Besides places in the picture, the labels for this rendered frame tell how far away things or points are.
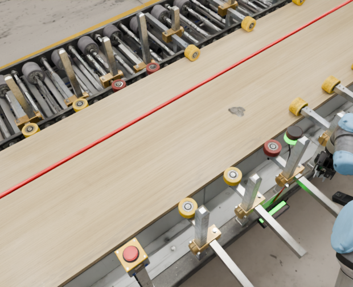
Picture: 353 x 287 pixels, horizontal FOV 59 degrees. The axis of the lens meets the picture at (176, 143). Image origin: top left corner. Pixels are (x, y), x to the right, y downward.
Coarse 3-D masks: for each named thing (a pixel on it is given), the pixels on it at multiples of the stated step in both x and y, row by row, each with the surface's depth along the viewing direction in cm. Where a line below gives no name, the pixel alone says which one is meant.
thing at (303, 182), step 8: (272, 160) 149; (280, 160) 146; (296, 176) 141; (304, 184) 138; (312, 184) 138; (312, 192) 136; (320, 192) 136; (320, 200) 135; (328, 200) 133; (328, 208) 133; (336, 208) 131; (336, 216) 131
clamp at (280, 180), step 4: (300, 168) 142; (304, 168) 142; (296, 172) 141; (300, 172) 142; (276, 176) 142; (280, 176) 140; (284, 176) 140; (292, 176) 140; (276, 180) 142; (280, 180) 139; (284, 180) 139; (288, 180) 139; (292, 180) 143; (280, 184) 141; (284, 184) 140
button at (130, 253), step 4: (128, 248) 88; (132, 248) 88; (124, 252) 87; (128, 252) 87; (132, 252) 87; (136, 252) 87; (124, 256) 87; (128, 256) 86; (132, 256) 86; (136, 256) 87; (128, 260) 86; (132, 260) 86
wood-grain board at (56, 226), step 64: (320, 0) 216; (192, 64) 182; (256, 64) 180; (320, 64) 178; (64, 128) 158; (128, 128) 156; (192, 128) 154; (256, 128) 153; (0, 192) 138; (64, 192) 136; (128, 192) 135; (192, 192) 134; (0, 256) 121; (64, 256) 120
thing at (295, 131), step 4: (288, 128) 122; (292, 128) 122; (296, 128) 122; (300, 128) 122; (288, 132) 121; (292, 132) 121; (296, 132) 121; (300, 132) 121; (296, 136) 120; (288, 144) 128
